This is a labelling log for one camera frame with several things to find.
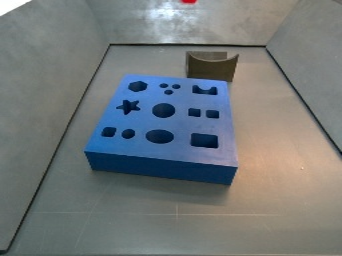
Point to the dark grey curved cradle stand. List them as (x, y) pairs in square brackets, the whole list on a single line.
[(209, 65)]

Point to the blue foam shape-sorter block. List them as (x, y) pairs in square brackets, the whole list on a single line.
[(167, 128)]

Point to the red hexagonal prism peg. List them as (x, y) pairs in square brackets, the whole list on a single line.
[(188, 1)]

